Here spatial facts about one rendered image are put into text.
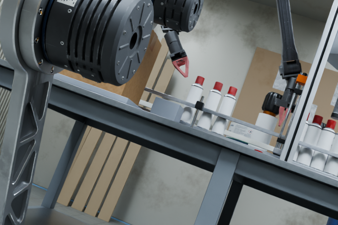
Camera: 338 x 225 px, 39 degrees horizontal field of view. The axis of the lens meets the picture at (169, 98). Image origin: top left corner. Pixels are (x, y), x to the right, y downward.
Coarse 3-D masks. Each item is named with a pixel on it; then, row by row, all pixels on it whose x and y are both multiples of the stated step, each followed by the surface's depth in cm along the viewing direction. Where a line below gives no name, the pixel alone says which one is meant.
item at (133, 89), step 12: (156, 36) 172; (156, 48) 178; (144, 60) 168; (60, 72) 161; (72, 72) 161; (144, 72) 173; (96, 84) 159; (108, 84) 158; (132, 84) 164; (144, 84) 179; (132, 96) 169
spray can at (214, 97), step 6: (216, 84) 192; (222, 84) 193; (210, 90) 192; (216, 90) 191; (210, 96) 191; (216, 96) 191; (210, 102) 190; (216, 102) 191; (210, 108) 190; (216, 108) 192; (204, 114) 190; (210, 114) 190; (204, 120) 189; (210, 120) 190; (198, 126) 190; (204, 126) 189
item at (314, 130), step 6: (318, 120) 183; (312, 126) 182; (318, 126) 182; (306, 132) 184; (312, 132) 182; (318, 132) 182; (306, 138) 182; (312, 138) 181; (318, 138) 182; (312, 144) 181; (300, 150) 183; (306, 150) 181; (312, 150) 181; (300, 156) 181; (306, 156) 180; (312, 156) 182; (300, 162) 180; (306, 162) 180
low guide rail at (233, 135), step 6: (144, 102) 201; (192, 120) 196; (198, 120) 196; (210, 126) 194; (228, 132) 193; (234, 138) 192; (240, 138) 191; (246, 138) 191; (252, 144) 190; (258, 144) 189; (264, 144) 189; (270, 150) 188
